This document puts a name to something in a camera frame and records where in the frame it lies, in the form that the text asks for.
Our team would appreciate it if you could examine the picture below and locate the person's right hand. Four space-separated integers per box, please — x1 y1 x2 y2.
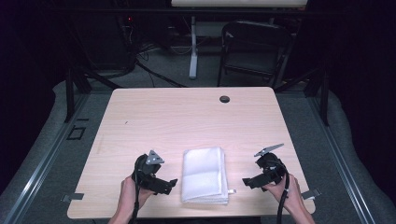
262 174 305 217

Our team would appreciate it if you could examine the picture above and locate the black folding chair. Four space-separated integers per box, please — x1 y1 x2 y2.
216 21 294 89

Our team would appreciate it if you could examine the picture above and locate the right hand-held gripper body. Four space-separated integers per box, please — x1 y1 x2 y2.
253 143 290 189

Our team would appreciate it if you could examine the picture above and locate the black horizontal bar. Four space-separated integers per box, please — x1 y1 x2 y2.
46 7 312 15

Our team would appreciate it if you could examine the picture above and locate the black metal frame stand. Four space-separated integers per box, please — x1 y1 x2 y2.
274 65 331 127
64 65 123 123

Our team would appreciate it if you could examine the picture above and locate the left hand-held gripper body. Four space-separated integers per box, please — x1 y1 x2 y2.
132 149 166 191

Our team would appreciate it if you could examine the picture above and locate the white cloth bag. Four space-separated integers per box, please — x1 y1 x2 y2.
180 147 237 205

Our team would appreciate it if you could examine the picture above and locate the grey tape piece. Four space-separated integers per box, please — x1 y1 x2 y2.
61 192 85 203
300 188 322 201

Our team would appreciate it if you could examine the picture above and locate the aluminium floor rail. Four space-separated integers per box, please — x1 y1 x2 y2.
2 92 91 224
305 95 376 224

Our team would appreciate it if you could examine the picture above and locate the person's left hand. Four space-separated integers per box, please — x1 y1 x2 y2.
119 175 156 217

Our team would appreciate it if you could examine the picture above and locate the dark computer case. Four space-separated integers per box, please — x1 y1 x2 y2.
70 12 138 72

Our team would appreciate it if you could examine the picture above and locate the right hand-held gripper black cable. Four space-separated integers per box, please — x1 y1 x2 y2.
276 162 291 224

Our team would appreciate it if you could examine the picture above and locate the thick black floor cable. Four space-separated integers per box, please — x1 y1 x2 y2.
134 60 189 89

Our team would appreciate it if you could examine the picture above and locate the white desk leg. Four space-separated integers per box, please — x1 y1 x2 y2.
188 16 200 80

